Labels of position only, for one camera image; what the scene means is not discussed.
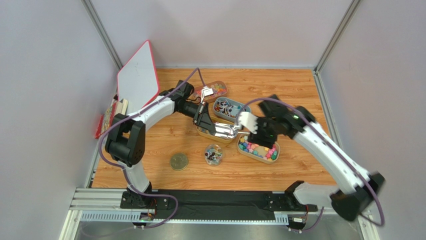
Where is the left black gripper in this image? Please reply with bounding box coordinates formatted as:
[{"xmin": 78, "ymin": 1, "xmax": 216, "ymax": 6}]
[{"xmin": 177, "ymin": 100, "xmax": 217, "ymax": 133}]

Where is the yellow tray of popsicle candies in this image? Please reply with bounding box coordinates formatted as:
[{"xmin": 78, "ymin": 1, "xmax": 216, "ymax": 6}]
[{"xmin": 196, "ymin": 115, "xmax": 239, "ymax": 144}]

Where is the silver metal scoop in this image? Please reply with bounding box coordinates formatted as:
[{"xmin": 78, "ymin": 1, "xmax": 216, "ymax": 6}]
[{"xmin": 212, "ymin": 123, "xmax": 250, "ymax": 139}]

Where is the beige tray of star candies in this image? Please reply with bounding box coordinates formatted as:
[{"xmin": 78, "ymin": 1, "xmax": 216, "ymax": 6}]
[{"xmin": 236, "ymin": 134, "xmax": 281, "ymax": 165}]

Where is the clear plastic jar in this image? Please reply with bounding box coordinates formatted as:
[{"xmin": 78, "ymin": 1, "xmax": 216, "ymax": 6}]
[{"xmin": 204, "ymin": 144, "xmax": 224, "ymax": 166}]

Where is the pink tray of gummy candies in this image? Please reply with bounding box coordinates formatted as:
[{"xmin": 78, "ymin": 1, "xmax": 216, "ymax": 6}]
[{"xmin": 191, "ymin": 80, "xmax": 228, "ymax": 103}]

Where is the gold metal jar lid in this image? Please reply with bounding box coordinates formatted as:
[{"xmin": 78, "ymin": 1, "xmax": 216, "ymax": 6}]
[{"xmin": 169, "ymin": 152, "xmax": 189, "ymax": 171}]

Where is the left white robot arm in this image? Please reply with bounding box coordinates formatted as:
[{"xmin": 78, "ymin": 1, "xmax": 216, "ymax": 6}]
[{"xmin": 105, "ymin": 80, "xmax": 217, "ymax": 198}]

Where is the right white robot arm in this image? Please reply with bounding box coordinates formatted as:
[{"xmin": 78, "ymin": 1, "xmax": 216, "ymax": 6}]
[{"xmin": 235, "ymin": 95, "xmax": 386, "ymax": 226}]

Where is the blue tray of lollipops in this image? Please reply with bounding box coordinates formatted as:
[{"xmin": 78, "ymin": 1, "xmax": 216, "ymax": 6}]
[{"xmin": 213, "ymin": 97, "xmax": 244, "ymax": 122}]

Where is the white board with red edge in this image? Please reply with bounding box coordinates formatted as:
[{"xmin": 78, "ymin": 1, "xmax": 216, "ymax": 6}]
[{"xmin": 117, "ymin": 40, "xmax": 160, "ymax": 113}]

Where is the stack of books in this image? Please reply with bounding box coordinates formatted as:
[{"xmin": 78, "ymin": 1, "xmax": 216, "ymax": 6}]
[{"xmin": 94, "ymin": 98, "xmax": 129, "ymax": 139}]

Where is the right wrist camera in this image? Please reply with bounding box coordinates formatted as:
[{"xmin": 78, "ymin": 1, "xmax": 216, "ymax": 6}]
[{"xmin": 235, "ymin": 111, "xmax": 258, "ymax": 134}]

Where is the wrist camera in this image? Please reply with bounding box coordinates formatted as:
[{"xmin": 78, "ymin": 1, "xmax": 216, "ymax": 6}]
[
  {"xmin": 200, "ymin": 86, "xmax": 216, "ymax": 103},
  {"xmin": 235, "ymin": 111, "xmax": 258, "ymax": 134}
]

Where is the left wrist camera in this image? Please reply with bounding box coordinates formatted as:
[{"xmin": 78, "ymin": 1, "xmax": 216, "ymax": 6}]
[{"xmin": 200, "ymin": 86, "xmax": 216, "ymax": 103}]

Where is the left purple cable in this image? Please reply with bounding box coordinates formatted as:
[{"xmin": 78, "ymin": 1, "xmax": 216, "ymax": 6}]
[{"xmin": 97, "ymin": 67, "xmax": 208, "ymax": 230}]

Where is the purple cable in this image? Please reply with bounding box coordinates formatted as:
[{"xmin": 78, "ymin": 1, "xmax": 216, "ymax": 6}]
[
  {"xmin": 97, "ymin": 67, "xmax": 208, "ymax": 230},
  {"xmin": 235, "ymin": 97, "xmax": 386, "ymax": 233}
]

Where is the aluminium frame rail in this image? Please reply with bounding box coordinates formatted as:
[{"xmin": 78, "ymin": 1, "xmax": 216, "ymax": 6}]
[{"xmin": 70, "ymin": 188, "xmax": 321, "ymax": 226}]

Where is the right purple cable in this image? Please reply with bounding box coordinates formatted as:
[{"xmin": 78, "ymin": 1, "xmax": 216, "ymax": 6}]
[{"xmin": 235, "ymin": 97, "xmax": 386, "ymax": 233}]

